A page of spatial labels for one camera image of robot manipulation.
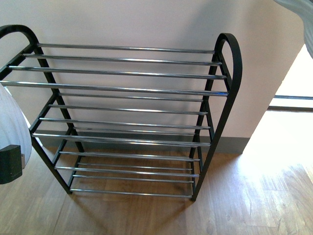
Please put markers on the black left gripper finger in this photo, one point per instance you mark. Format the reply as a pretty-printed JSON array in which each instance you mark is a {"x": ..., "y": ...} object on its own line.
[{"x": 10, "y": 163}]

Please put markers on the black metal shoe rack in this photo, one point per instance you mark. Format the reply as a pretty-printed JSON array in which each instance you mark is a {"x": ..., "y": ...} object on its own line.
[{"x": 122, "y": 120}]

